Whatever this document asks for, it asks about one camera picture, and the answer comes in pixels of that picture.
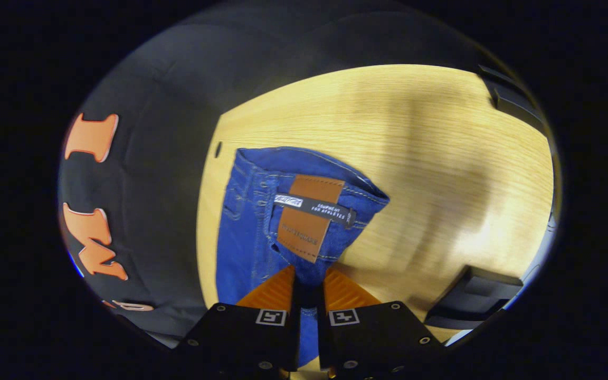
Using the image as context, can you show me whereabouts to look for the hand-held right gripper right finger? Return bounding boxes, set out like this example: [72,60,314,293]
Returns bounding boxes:
[317,267,445,380]

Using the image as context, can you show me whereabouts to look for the blue denim jeans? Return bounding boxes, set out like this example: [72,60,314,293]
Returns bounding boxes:
[215,147,391,367]

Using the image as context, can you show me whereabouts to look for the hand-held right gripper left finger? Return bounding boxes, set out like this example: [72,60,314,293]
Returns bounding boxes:
[176,265,301,380]

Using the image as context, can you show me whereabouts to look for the black block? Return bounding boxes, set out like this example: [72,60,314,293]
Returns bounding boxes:
[424,266,524,331]

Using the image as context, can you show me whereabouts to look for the black backdrop cloth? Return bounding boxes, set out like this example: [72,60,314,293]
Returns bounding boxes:
[59,3,500,349]

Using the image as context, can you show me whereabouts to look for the black bar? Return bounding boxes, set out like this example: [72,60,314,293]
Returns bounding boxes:
[477,63,548,139]

